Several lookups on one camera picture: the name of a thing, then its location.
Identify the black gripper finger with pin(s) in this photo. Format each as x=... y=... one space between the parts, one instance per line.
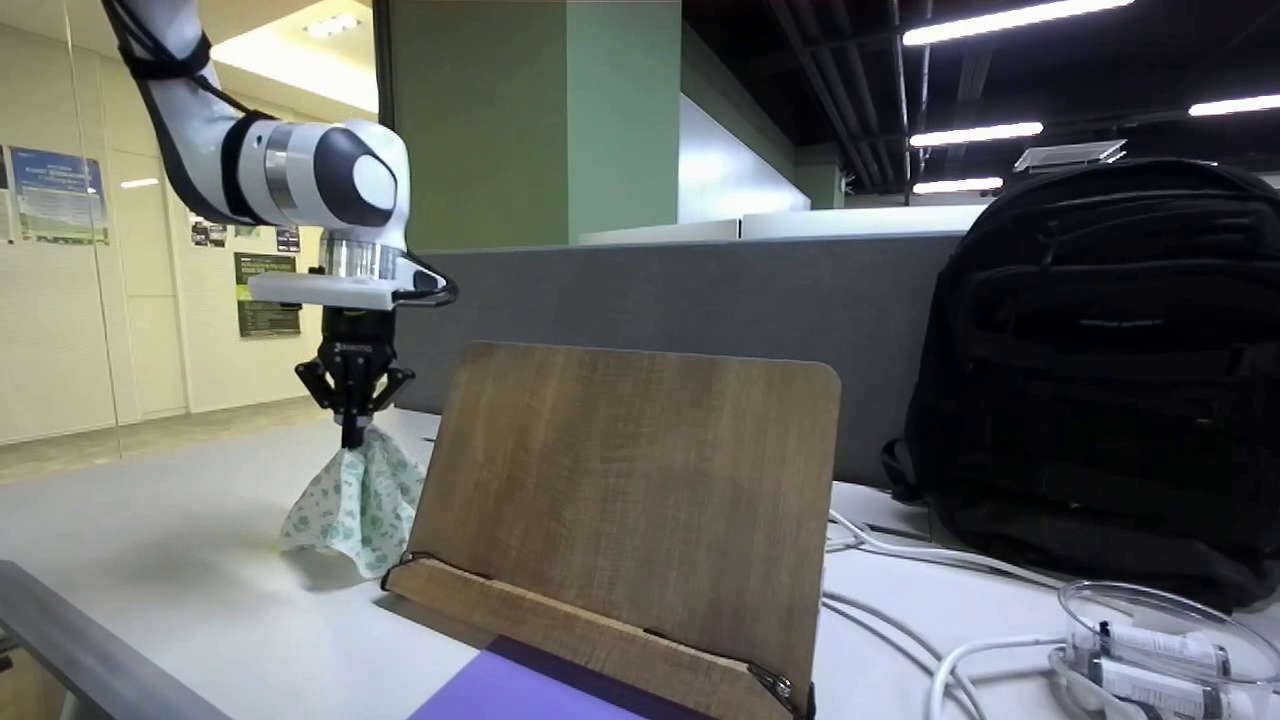
x=318 y=385
x=378 y=388

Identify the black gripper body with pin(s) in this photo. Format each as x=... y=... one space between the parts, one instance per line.
x=356 y=349

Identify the white green patterned cloth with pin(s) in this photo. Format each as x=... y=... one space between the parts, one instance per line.
x=356 y=514

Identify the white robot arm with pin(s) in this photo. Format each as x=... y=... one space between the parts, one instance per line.
x=243 y=166

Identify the wooden book stand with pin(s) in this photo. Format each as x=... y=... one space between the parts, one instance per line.
x=654 y=516

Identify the purple paper sheet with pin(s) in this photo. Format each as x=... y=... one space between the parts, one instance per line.
x=515 y=681

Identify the black backpack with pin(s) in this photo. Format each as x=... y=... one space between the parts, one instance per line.
x=1102 y=380

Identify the white plug adapters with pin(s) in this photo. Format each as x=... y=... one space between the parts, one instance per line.
x=1146 y=672

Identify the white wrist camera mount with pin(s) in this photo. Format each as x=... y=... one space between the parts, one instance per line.
x=411 y=281

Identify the grey partition wall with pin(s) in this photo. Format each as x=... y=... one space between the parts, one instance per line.
x=855 y=305

